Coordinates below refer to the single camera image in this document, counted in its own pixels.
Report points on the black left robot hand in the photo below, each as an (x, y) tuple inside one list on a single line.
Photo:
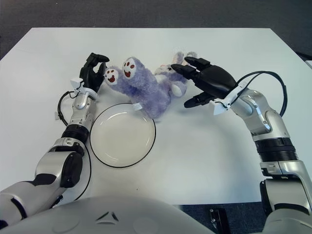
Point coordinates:
[(91, 75)]

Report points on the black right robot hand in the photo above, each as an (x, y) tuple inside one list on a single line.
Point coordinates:
[(214, 80)]

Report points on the purple plush bunny doll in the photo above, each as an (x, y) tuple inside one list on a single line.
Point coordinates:
[(151, 90)]

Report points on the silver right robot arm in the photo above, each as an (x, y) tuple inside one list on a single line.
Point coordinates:
[(268, 136)]

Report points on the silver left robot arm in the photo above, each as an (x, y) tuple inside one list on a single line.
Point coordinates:
[(73, 131)]

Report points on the white plate with black rim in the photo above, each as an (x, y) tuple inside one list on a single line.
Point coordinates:
[(122, 139)]

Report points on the white left wrist module box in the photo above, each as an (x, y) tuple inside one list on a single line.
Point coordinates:
[(76, 83)]

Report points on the white wrist module box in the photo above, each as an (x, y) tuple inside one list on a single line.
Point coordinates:
[(76, 83), (220, 108)]

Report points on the white right wrist module box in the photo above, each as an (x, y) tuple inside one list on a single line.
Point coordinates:
[(220, 108)]

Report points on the white side table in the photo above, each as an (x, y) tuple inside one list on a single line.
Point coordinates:
[(309, 64)]

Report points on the grey robot torso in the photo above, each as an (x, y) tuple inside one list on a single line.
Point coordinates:
[(109, 219)]

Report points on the black flat floor bracket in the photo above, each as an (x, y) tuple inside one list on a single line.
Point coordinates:
[(220, 220)]

